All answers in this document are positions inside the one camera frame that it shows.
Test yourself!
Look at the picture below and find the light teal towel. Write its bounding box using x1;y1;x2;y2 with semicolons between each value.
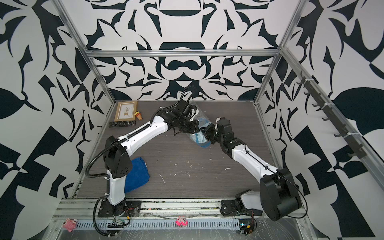
190;118;211;148

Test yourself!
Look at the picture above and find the clear plastic vacuum bag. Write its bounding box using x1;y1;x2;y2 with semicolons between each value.
188;101;212;146

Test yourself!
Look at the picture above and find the dark blue towel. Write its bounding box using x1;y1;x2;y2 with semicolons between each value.
124;158;150;194

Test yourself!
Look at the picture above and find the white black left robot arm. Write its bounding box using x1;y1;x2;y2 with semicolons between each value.
103;100;200;206

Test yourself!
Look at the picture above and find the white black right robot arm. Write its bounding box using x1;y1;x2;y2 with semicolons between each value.
201;118;302;221

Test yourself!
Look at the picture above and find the ice cream cone toy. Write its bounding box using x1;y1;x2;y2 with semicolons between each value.
135;111;143;121

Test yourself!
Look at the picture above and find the black tv remote control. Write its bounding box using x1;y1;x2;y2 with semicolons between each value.
109;121;136;128

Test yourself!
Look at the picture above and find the black electronics box with led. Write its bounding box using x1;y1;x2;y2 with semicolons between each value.
240;221;258;236

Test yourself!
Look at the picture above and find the wooden picture frame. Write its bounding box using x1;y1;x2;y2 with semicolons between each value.
115;101;138;122

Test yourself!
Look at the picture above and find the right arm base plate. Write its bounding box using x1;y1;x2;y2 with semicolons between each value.
220;199;264;217

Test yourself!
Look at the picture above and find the magenta toy on rail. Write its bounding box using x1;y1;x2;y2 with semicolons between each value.
176;216;188;228

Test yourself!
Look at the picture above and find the black corrugated cable conduit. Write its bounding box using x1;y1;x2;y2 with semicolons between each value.
84;122;151;178

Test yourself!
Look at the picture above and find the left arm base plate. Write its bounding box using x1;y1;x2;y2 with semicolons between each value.
97;200;142;218

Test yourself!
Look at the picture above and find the white slotted cable duct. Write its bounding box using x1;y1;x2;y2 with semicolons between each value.
76;218;241;231

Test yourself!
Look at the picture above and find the black wall hook rack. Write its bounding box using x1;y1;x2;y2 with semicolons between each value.
298;75;369;159

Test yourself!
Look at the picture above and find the pink toy on rail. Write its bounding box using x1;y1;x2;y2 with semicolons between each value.
62;219;78;233

